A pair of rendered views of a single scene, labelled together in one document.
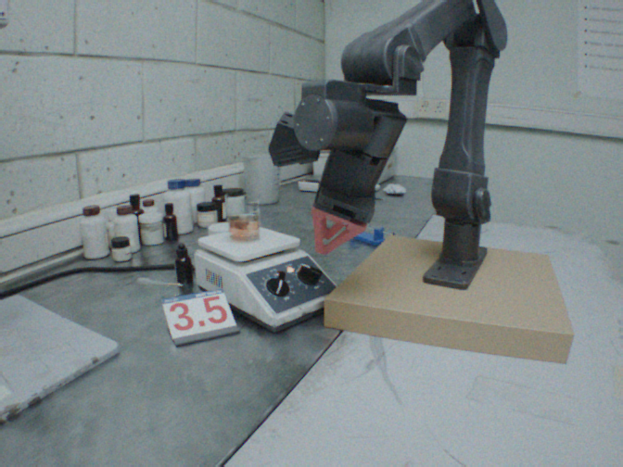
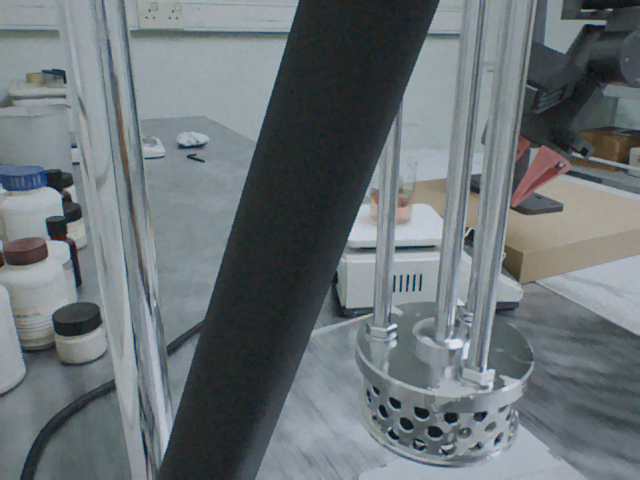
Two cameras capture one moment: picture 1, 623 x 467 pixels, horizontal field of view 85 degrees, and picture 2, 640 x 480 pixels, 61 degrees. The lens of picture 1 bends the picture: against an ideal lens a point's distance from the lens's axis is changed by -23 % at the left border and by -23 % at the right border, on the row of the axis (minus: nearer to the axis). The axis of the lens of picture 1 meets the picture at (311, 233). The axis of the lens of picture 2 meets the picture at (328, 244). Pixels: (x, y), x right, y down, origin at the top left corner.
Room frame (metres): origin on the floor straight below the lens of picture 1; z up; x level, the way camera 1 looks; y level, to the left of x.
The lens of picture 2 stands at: (0.32, 0.60, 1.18)
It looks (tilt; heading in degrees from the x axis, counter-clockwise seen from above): 21 degrees down; 308
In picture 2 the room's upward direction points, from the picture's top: 1 degrees clockwise
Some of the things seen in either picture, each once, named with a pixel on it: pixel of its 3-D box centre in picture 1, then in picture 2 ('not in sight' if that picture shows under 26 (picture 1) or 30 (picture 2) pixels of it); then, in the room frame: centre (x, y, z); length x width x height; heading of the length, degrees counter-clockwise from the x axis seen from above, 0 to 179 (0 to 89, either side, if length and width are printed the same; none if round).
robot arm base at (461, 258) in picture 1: (461, 242); (506, 170); (0.62, -0.24, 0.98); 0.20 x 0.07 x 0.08; 148
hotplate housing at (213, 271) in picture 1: (259, 272); (411, 258); (0.60, 0.08, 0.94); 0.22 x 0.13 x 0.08; 44
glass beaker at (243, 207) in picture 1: (242, 216); (392, 190); (0.62, 0.10, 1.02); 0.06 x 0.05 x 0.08; 139
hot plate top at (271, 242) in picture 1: (247, 242); (391, 223); (0.62, 0.10, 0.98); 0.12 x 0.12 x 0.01; 44
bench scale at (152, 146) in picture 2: (339, 184); (106, 145); (1.56, -0.10, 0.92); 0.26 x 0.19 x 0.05; 59
